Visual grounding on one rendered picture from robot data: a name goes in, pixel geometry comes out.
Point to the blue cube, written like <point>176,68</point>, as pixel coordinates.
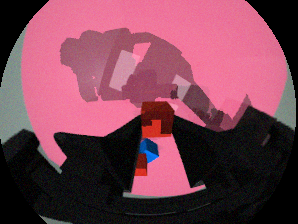
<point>150,149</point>

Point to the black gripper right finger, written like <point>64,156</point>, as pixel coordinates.
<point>201,149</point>

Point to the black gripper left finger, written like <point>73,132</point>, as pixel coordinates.
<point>117,151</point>

